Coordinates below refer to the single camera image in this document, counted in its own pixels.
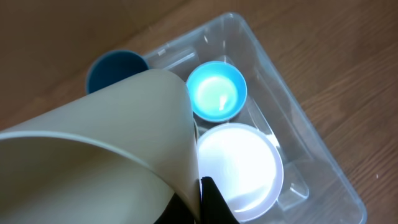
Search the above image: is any blue plastic cup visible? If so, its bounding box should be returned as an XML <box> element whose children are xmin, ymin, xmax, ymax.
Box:
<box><xmin>85</xmin><ymin>49</ymin><xmax>150</xmax><ymax>95</ymax></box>

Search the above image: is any pink plate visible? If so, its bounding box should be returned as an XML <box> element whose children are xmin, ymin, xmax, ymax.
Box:
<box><xmin>197</xmin><ymin>123</ymin><xmax>284</xmax><ymax>222</ymax></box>

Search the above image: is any cream plastic cup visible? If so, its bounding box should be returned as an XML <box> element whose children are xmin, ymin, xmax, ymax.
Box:
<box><xmin>1</xmin><ymin>70</ymin><xmax>200</xmax><ymax>223</ymax></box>

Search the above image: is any light blue bowl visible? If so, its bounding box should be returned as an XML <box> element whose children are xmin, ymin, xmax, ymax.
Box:
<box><xmin>186</xmin><ymin>61</ymin><xmax>248</xmax><ymax>123</ymax></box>

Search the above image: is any clear plastic storage bin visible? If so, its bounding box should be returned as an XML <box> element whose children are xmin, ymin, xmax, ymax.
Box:
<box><xmin>145</xmin><ymin>13</ymin><xmax>368</xmax><ymax>224</ymax></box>

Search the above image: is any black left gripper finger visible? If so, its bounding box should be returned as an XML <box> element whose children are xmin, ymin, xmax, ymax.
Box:
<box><xmin>201</xmin><ymin>177</ymin><xmax>239</xmax><ymax>224</ymax></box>

